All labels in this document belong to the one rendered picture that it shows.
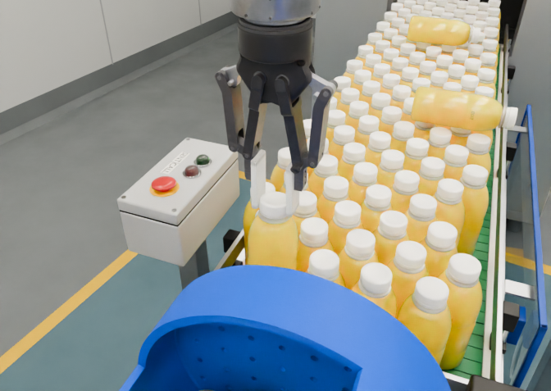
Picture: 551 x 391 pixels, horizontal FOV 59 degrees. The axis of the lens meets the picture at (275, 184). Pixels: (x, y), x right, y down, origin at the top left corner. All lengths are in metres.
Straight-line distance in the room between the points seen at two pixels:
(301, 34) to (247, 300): 0.25
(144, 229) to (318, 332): 0.43
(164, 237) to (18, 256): 1.82
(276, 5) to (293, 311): 0.26
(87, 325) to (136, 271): 0.31
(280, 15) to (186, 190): 0.35
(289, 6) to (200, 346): 0.34
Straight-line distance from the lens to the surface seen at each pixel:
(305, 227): 0.69
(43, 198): 2.85
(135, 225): 0.75
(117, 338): 2.02
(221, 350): 0.52
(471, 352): 0.82
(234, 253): 0.81
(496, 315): 0.77
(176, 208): 0.70
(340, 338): 0.37
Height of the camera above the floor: 1.52
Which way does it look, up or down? 34 degrees down
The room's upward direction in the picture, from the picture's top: straight up
